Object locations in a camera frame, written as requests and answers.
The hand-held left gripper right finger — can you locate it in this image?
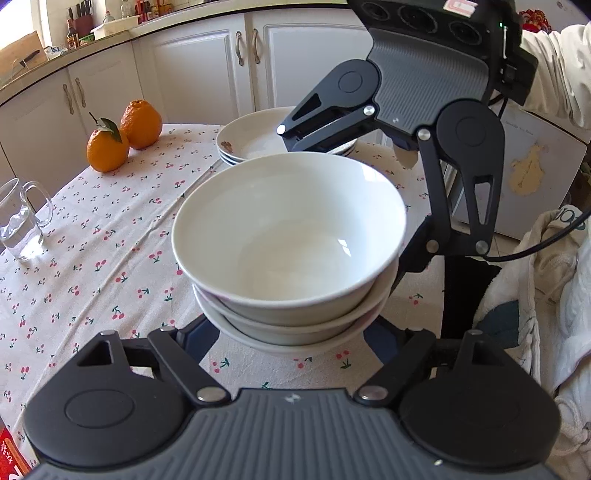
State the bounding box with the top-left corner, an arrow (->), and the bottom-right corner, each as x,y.
355,318 -> 507,408

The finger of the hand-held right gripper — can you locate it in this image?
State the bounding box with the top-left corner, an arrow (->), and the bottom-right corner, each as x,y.
276,69 -> 379,156
390,128 -> 504,298

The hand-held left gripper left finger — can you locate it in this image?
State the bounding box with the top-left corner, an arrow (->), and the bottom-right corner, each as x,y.
76,315 -> 231,408

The white ceramic bowl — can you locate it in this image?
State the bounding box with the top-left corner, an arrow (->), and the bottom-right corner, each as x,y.
172,152 -> 408,326
194,286 -> 393,354
191,258 -> 400,347

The person's right forearm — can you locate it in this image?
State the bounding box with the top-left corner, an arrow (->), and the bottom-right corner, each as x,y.
522,21 -> 591,144

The white cabinet door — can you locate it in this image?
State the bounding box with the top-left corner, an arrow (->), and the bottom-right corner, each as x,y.
68,43 -> 145,141
245,8 -> 376,121
133,17 -> 249,126
0,69 -> 78,185

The cherry print tablecloth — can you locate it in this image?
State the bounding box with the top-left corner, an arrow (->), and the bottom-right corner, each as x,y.
0,123 -> 458,468

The white quilted robe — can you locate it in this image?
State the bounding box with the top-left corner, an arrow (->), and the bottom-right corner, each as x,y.
471,210 -> 591,480

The bumpy orange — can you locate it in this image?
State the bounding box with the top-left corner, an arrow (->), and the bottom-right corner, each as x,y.
120,99 -> 164,150

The orange with green leaf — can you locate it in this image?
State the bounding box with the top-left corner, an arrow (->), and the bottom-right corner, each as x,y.
86,113 -> 130,174

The glass mug with water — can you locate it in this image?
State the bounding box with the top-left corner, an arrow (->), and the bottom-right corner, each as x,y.
0,178 -> 54,263

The red packet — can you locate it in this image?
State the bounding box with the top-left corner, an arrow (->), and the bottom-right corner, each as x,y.
0,425 -> 33,480

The white plastic tray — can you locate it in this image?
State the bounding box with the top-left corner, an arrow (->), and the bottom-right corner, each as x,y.
90,15 -> 141,41

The knife block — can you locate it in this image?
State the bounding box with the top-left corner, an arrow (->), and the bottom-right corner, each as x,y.
68,0 -> 93,34

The cardboard box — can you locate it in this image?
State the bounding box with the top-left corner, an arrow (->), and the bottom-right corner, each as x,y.
0,30 -> 49,77

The black cable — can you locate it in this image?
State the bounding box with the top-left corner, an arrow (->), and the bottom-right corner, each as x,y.
480,18 -> 583,264

